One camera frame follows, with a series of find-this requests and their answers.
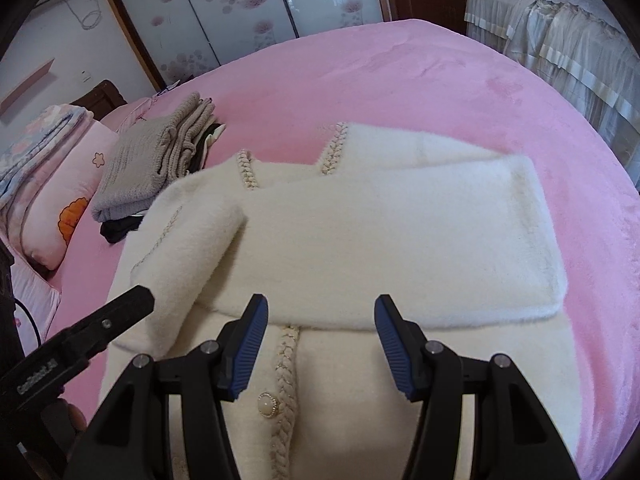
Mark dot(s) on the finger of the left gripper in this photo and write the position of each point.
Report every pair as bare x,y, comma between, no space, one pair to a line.
93,333

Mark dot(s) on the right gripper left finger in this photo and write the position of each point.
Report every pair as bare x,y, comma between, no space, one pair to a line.
128,437

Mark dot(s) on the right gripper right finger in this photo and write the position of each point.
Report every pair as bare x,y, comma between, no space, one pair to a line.
514,436

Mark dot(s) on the white fluffy cardigan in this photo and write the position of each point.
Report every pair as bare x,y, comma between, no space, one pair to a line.
460,236

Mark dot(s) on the left hand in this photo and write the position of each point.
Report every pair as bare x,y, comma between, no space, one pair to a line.
64,421

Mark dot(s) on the pink Playmate pillow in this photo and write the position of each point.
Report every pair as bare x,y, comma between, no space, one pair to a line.
40,299

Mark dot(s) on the black folded garment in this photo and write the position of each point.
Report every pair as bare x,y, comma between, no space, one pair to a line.
113,231

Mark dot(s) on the folded pink quilt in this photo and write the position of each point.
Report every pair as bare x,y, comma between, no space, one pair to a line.
48,177

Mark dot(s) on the grey knitted folded sweater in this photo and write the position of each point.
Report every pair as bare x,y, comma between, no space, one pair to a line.
147,157

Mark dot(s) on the dark wooden headboard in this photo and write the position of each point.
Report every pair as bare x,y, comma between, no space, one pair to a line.
101,100

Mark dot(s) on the floral sliding wardrobe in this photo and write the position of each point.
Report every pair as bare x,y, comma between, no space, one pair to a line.
176,40

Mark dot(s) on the pink bed blanket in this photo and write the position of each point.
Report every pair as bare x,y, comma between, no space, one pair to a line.
278,103

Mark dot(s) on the lace covered furniture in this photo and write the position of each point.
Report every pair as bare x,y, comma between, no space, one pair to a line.
581,50

